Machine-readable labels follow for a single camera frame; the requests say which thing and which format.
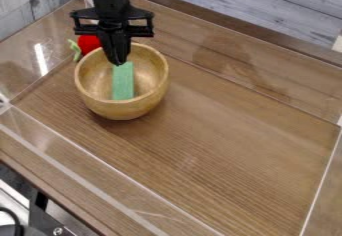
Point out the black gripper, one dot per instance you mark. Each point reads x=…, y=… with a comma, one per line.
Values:
x=114, y=15

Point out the red plush apple toy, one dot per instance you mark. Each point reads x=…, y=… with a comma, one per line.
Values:
x=84, y=45

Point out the black metal table leg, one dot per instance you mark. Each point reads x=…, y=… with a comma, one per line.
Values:
x=42, y=201

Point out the clear acrylic table barrier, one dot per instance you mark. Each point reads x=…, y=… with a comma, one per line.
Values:
x=115, y=205

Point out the brown wooden bowl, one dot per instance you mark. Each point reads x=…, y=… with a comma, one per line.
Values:
x=92, y=78

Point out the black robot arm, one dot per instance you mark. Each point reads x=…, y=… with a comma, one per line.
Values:
x=115, y=21

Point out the clear acrylic corner bracket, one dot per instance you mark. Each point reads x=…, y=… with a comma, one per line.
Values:
x=88, y=3

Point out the green rectangular block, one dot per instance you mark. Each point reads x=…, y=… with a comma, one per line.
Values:
x=123, y=82

